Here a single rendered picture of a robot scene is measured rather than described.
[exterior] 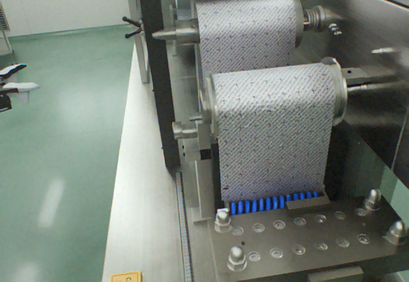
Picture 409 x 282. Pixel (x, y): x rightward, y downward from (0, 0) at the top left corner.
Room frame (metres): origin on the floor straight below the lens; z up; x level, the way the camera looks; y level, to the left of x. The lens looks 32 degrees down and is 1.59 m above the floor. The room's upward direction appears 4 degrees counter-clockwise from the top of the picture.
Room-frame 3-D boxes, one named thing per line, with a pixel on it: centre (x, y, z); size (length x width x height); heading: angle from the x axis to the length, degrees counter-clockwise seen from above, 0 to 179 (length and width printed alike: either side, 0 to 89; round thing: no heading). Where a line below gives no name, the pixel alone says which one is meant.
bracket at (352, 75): (0.67, -0.32, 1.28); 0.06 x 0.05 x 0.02; 95
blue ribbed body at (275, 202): (0.57, -0.15, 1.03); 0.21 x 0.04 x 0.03; 95
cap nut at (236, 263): (0.42, -0.04, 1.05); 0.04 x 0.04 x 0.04
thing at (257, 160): (0.59, -0.14, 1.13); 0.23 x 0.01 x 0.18; 95
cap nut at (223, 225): (0.51, -0.02, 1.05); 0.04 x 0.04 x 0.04
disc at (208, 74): (0.64, -0.02, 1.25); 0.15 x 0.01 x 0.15; 5
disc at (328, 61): (0.66, -0.27, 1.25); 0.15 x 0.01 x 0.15; 5
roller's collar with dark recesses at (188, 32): (0.89, 0.02, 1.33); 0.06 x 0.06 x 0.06; 5
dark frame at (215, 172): (0.70, -0.18, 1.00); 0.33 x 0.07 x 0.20; 95
